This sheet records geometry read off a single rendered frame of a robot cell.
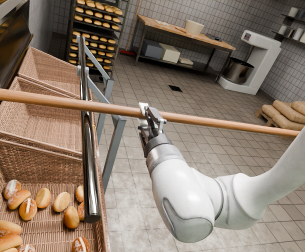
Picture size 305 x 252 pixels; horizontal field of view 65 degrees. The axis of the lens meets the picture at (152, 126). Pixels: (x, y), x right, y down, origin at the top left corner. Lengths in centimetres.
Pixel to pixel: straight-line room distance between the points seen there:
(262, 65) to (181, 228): 591
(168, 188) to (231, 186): 15
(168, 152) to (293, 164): 25
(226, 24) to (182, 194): 632
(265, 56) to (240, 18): 124
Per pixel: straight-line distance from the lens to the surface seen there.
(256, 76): 629
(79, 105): 70
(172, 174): 49
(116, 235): 188
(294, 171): 46
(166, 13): 597
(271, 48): 621
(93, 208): 47
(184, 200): 45
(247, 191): 55
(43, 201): 116
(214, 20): 649
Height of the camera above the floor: 154
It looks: 29 degrees down
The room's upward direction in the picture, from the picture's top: 20 degrees clockwise
